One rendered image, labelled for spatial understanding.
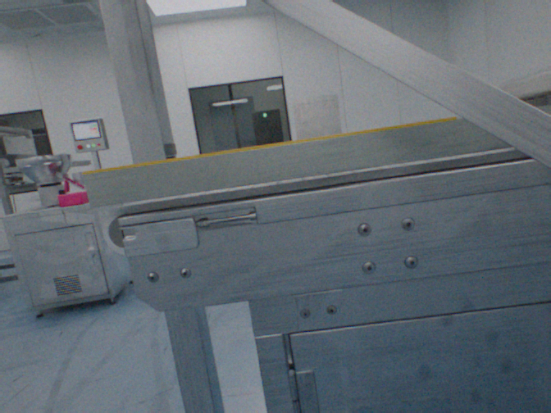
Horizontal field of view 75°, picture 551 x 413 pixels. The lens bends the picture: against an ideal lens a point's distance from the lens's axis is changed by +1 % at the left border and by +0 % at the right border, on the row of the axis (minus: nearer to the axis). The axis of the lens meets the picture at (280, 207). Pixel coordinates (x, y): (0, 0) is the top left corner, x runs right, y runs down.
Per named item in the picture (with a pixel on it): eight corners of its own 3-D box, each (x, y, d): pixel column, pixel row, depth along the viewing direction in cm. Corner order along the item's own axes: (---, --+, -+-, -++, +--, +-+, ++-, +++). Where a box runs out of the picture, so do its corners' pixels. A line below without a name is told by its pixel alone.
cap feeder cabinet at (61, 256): (26, 321, 253) (-2, 217, 241) (66, 292, 309) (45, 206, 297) (117, 306, 257) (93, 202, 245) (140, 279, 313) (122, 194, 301)
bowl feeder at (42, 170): (17, 213, 257) (3, 161, 251) (45, 206, 292) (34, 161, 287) (86, 202, 260) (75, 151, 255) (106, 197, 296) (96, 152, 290)
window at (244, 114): (202, 169, 526) (188, 88, 509) (202, 169, 528) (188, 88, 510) (293, 155, 536) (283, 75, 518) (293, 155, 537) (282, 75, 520)
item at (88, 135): (85, 201, 281) (66, 120, 271) (91, 199, 291) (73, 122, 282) (115, 197, 283) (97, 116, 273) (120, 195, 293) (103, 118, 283)
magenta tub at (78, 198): (59, 207, 247) (56, 195, 245) (68, 206, 258) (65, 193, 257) (83, 204, 248) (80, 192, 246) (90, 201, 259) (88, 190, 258)
